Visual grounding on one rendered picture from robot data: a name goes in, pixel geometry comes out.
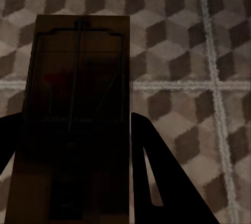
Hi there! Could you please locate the mousetrap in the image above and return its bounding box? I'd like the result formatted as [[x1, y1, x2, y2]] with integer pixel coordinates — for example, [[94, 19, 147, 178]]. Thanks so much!
[[4, 15, 130, 224]]

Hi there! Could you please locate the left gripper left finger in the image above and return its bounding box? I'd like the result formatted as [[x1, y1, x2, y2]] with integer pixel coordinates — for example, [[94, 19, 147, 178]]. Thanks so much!
[[0, 113, 23, 175]]

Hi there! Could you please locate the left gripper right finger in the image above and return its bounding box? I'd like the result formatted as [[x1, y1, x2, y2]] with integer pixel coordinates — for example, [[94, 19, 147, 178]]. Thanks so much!
[[131, 113, 219, 224]]

